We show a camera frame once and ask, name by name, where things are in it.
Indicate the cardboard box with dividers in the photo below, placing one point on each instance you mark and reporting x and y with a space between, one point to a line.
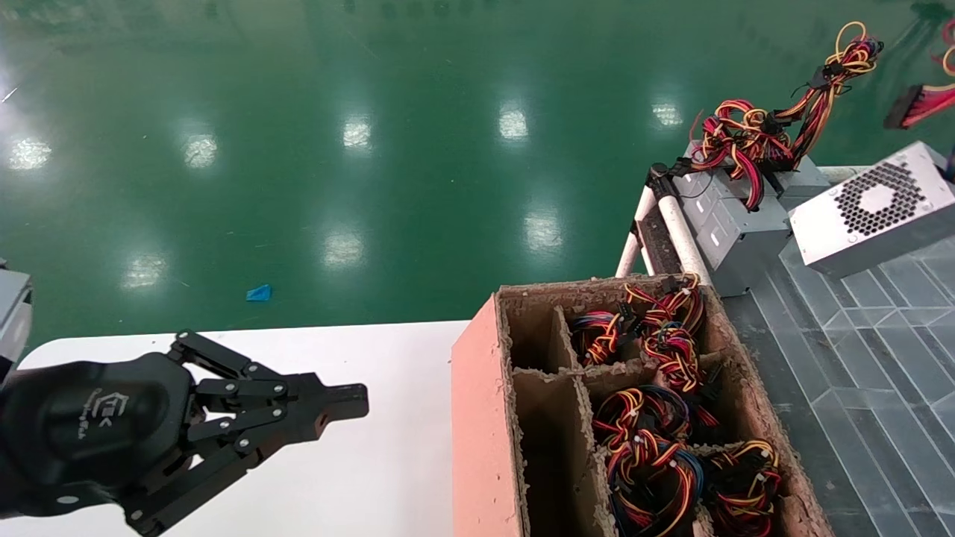
485 447

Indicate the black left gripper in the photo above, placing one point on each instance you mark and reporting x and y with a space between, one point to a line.
82 425

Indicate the black roller track strip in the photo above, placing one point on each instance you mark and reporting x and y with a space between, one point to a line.
660 242

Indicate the black pipe joint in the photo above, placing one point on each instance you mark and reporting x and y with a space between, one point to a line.
660 180

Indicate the blue scrap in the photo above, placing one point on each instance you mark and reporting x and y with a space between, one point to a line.
259 293

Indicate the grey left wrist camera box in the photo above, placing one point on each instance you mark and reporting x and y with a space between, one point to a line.
11 313

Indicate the white rack pipe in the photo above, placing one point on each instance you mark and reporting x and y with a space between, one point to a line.
843 174
686 246
634 239

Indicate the grey power supply with fan grille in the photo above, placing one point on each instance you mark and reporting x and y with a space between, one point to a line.
858 224

